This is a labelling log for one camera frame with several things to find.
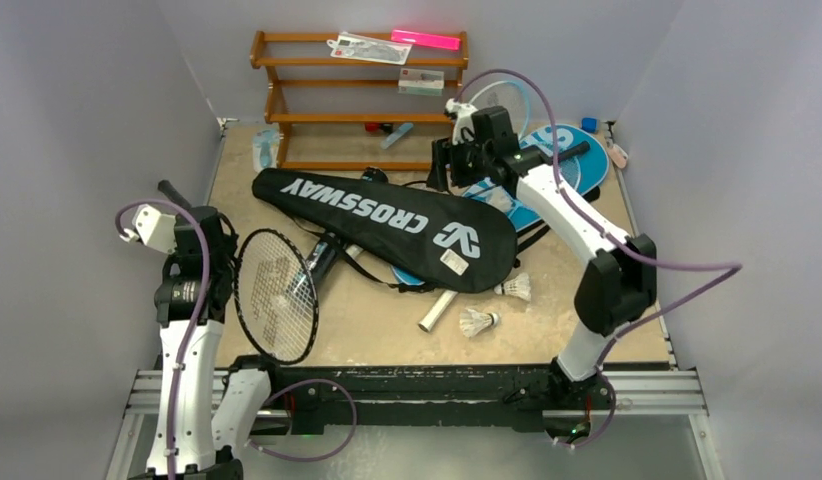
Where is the black Crossway racket bag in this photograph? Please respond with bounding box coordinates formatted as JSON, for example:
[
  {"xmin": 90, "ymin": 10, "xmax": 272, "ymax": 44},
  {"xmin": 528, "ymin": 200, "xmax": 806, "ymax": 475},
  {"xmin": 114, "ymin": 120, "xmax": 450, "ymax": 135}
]
[{"xmin": 251, "ymin": 169, "xmax": 518, "ymax": 293}]

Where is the black badminton racket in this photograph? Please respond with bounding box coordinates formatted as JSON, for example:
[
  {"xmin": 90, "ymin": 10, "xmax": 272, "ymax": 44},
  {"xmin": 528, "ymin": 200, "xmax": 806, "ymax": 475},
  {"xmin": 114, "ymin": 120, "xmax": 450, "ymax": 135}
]
[{"xmin": 154, "ymin": 180, "xmax": 319, "ymax": 365}]

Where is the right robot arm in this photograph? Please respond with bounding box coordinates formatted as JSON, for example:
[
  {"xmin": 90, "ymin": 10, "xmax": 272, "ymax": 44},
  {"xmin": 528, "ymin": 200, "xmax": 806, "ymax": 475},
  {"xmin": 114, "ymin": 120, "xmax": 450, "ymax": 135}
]
[{"xmin": 427, "ymin": 99, "xmax": 657, "ymax": 407}]

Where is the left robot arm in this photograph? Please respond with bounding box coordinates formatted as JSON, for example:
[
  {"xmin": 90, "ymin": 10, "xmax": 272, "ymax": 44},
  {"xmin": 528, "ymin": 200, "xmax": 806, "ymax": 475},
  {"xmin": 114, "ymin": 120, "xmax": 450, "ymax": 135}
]
[{"xmin": 120, "ymin": 200, "xmax": 285, "ymax": 479}]

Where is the light blue badminton racket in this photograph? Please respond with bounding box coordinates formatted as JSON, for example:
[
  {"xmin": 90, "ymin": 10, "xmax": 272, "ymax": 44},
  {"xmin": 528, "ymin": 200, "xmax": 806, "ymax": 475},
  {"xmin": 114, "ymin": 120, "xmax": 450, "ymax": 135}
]
[{"xmin": 470, "ymin": 80, "xmax": 531, "ymax": 139}]

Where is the light blue strip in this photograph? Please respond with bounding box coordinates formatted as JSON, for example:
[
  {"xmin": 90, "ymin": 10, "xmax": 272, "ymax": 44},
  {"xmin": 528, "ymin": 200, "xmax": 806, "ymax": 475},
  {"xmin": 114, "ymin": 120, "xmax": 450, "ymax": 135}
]
[{"xmin": 380, "ymin": 122, "xmax": 414, "ymax": 150}]

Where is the red black small object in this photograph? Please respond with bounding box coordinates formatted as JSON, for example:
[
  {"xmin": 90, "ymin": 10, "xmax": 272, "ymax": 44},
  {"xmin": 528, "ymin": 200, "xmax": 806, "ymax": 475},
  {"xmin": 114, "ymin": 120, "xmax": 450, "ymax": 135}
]
[{"xmin": 364, "ymin": 122, "xmax": 394, "ymax": 134}]

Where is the blue racket bag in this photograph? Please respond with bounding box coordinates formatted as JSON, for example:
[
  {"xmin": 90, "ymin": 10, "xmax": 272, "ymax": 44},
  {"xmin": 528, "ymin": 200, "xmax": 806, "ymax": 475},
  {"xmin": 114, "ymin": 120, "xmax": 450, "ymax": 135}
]
[{"xmin": 462, "ymin": 124, "xmax": 609, "ymax": 251}]

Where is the small blue cube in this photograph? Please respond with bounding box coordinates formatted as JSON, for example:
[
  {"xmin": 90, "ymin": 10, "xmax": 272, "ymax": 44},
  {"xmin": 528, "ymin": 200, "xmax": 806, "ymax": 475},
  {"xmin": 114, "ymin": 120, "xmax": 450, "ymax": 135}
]
[{"xmin": 580, "ymin": 117, "xmax": 599, "ymax": 134}]

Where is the white green box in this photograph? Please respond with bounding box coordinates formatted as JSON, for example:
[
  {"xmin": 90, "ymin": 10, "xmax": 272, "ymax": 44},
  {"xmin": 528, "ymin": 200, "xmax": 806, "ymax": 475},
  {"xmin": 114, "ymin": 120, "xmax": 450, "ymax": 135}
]
[{"xmin": 397, "ymin": 68, "xmax": 445, "ymax": 96}]

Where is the small pink white object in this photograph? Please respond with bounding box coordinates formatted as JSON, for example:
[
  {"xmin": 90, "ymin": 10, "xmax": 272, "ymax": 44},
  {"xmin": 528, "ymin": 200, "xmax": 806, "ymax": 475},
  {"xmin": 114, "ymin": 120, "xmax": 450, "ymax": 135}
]
[{"xmin": 608, "ymin": 143, "xmax": 628, "ymax": 169}]

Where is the wooden shelf rack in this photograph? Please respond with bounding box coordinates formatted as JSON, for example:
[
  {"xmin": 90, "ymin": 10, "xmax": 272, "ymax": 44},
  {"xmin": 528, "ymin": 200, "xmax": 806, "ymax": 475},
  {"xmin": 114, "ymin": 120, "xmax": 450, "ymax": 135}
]
[{"xmin": 249, "ymin": 30, "xmax": 450, "ymax": 171}]

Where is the black shuttlecock tube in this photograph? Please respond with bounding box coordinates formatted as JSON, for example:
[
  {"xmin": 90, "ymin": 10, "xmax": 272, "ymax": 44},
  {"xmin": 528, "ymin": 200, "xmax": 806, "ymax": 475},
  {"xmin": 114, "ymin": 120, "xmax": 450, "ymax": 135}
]
[{"xmin": 305, "ymin": 232, "xmax": 349, "ymax": 287}]

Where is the white shuttlecock near bag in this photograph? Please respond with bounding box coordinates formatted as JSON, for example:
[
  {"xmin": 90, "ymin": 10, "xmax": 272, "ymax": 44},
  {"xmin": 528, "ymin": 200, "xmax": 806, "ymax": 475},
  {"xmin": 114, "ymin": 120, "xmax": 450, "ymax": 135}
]
[{"xmin": 493, "ymin": 272, "xmax": 532, "ymax": 302}]

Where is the pink bar on shelf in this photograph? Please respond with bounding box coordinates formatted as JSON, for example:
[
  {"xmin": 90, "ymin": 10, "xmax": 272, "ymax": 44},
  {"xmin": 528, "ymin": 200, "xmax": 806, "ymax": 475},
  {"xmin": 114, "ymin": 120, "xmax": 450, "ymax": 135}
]
[{"xmin": 390, "ymin": 29, "xmax": 461, "ymax": 51}]

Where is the white blister package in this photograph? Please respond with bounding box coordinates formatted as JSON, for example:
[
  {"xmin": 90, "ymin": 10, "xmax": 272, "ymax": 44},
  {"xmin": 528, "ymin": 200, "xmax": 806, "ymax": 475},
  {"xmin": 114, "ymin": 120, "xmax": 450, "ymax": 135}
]
[{"xmin": 326, "ymin": 32, "xmax": 412, "ymax": 65}]

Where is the light blue packaged item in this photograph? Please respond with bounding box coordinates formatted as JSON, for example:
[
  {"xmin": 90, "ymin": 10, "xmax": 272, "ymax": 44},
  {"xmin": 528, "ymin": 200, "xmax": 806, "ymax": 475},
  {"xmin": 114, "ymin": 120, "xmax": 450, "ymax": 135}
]
[{"xmin": 251, "ymin": 126, "xmax": 281, "ymax": 173}]

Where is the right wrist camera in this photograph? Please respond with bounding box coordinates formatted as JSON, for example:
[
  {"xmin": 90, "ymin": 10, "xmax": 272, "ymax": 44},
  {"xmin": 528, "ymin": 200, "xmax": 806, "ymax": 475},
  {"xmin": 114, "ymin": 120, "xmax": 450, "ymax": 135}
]
[{"xmin": 444, "ymin": 98, "xmax": 478, "ymax": 145}]

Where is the white racket handle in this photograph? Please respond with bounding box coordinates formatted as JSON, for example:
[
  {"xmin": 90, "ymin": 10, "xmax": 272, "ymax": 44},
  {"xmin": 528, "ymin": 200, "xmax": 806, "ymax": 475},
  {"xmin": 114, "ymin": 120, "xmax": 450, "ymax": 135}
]
[{"xmin": 417, "ymin": 290, "xmax": 458, "ymax": 333}]

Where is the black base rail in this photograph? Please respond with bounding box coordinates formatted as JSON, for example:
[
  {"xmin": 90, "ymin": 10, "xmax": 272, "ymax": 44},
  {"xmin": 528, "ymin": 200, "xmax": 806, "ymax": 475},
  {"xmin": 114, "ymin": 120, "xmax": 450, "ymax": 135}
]
[{"xmin": 126, "ymin": 357, "xmax": 708, "ymax": 439}]

